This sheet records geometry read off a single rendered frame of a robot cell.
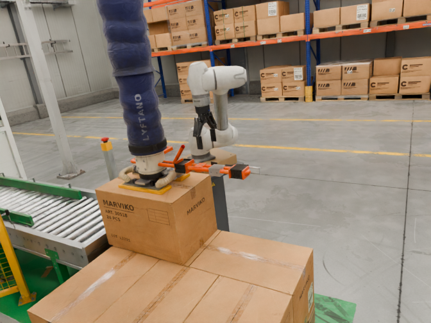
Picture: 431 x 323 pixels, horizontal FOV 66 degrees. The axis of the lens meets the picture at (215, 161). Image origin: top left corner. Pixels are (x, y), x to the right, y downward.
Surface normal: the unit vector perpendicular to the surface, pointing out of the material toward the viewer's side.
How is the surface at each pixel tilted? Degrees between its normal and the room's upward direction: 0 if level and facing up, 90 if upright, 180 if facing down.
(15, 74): 90
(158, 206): 90
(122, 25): 73
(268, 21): 87
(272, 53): 90
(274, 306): 0
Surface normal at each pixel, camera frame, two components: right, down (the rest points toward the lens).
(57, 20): 0.86, 0.07
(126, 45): 0.15, 0.04
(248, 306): -0.11, -0.94
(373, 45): -0.49, 0.35
